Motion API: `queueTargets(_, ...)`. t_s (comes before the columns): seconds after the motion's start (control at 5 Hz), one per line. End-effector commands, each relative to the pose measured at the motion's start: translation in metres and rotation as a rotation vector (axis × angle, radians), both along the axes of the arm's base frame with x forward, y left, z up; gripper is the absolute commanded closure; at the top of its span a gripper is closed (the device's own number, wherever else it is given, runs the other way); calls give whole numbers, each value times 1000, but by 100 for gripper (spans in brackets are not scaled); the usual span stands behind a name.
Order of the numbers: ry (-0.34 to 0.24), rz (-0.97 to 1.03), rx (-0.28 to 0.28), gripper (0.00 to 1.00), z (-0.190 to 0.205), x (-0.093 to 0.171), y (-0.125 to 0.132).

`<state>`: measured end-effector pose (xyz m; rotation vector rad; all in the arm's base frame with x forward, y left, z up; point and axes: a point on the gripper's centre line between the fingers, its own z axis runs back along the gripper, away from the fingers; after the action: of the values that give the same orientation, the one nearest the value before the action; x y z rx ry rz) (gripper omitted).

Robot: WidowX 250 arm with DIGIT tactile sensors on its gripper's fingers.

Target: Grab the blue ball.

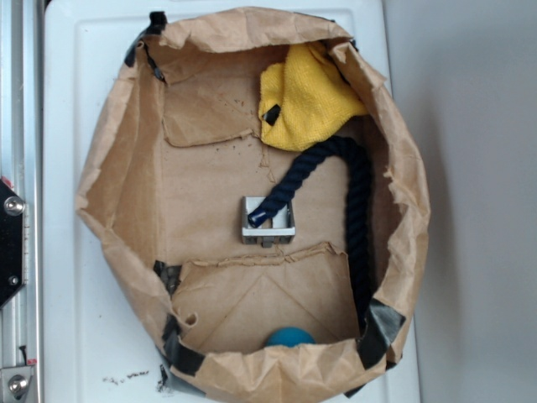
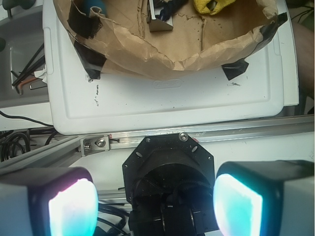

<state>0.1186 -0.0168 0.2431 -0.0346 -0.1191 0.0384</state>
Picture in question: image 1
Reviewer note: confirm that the brown paper bag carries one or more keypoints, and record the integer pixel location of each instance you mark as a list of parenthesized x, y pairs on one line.
[(177, 147)]

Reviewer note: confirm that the blue ball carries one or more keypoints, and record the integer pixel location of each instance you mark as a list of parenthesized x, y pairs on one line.
[(289, 337)]

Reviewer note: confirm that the black mounting plate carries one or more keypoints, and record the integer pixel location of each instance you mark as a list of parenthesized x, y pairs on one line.
[(11, 242)]

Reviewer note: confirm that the yellow microfiber cloth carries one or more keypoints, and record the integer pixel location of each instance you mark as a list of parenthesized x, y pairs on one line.
[(304, 100)]

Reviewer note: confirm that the aluminium frame rail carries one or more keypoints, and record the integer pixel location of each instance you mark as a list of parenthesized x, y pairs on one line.
[(22, 62)]

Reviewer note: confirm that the grey metal square bracket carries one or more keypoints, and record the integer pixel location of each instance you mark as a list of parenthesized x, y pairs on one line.
[(279, 229)]

